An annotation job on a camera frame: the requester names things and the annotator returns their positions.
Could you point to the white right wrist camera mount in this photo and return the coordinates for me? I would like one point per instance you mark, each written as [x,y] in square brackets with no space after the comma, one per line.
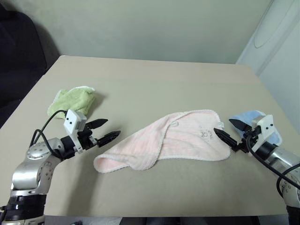
[266,127]

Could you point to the pink baby bib cloth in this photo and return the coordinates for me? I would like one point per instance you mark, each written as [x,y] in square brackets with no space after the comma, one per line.
[164,140]

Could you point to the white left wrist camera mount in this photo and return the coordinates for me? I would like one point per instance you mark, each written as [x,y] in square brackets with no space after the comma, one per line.
[71,122]

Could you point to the dark upholstered chair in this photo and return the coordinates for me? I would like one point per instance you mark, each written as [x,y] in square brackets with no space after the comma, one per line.
[16,61]

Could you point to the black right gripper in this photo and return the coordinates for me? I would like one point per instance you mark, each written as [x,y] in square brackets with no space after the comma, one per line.
[247,138]

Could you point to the green cloth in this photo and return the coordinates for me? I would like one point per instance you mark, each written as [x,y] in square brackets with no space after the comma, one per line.
[72,100]

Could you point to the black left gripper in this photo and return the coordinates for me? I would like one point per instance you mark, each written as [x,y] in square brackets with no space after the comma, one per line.
[86,138]

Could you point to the white plastic panel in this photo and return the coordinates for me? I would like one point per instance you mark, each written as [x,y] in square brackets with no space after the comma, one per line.
[276,47]

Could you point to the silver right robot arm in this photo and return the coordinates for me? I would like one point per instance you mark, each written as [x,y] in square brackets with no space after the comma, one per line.
[279,159]

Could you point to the light blue cloth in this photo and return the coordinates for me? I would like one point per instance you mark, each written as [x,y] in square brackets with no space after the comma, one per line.
[249,116]

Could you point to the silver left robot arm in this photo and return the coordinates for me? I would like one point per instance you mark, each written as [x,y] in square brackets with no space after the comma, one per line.
[25,173]

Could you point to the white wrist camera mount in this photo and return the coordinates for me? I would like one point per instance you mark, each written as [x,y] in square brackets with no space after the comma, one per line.
[266,127]
[71,122]

